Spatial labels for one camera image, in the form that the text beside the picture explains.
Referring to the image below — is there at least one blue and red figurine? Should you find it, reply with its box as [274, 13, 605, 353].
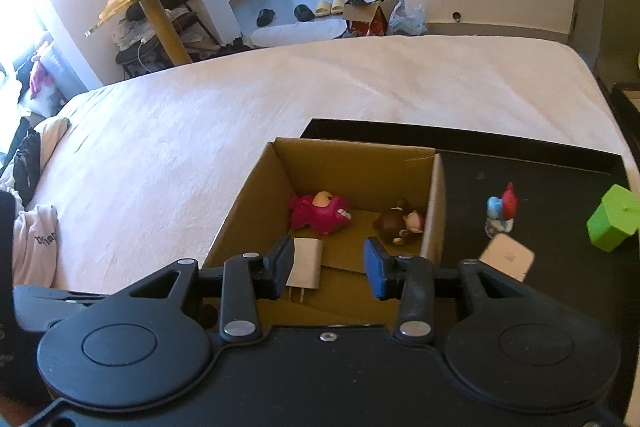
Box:
[485, 182, 521, 239]

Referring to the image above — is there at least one white charger plug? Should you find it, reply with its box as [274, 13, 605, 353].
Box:
[286, 238, 323, 305]

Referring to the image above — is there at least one black garment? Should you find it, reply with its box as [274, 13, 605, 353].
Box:
[11, 127, 43, 208]

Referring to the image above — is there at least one yellow handheld object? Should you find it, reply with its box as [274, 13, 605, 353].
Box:
[98, 0, 136, 20]

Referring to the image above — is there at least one beige cube toy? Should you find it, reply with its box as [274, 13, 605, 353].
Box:
[477, 232, 536, 284]

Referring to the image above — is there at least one pink figurine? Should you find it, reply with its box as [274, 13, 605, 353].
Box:
[289, 191, 355, 235]

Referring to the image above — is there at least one brown monkey figurine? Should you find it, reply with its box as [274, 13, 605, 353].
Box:
[372, 199, 426, 245]

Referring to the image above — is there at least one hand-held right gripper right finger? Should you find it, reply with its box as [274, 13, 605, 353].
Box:
[363, 236, 547, 342]

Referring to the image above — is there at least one green plastic container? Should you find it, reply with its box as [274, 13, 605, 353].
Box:
[586, 184, 640, 253]

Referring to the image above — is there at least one beige pillow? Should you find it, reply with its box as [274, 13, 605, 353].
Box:
[27, 117, 71, 172]

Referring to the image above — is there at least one black tray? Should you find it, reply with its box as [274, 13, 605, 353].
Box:
[299, 118, 640, 328]

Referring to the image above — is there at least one round table with yellow leg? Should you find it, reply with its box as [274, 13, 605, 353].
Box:
[84, 0, 211, 68]

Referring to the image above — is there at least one white floor mat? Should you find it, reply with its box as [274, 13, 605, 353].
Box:
[248, 18, 348, 48]

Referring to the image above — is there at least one white printed shirt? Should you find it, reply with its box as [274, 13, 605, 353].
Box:
[12, 204, 61, 288]

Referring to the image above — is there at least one brown cardboard box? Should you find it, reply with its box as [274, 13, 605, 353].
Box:
[202, 137, 447, 328]

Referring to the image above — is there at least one pink plush toy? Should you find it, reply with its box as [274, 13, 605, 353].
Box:
[27, 42, 66, 118]

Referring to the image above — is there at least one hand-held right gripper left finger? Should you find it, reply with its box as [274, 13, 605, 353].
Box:
[112, 234, 296, 343]

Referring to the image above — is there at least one dark clothes heap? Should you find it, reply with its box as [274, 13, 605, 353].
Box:
[190, 38, 251, 60]

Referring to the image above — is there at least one red cardboard box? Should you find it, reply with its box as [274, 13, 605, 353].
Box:
[342, 0, 401, 38]

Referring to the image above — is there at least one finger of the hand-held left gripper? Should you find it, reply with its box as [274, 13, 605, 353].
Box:
[12, 285, 108, 312]

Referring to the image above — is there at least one clear plastic bag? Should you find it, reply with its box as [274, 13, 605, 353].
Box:
[387, 2, 430, 36]

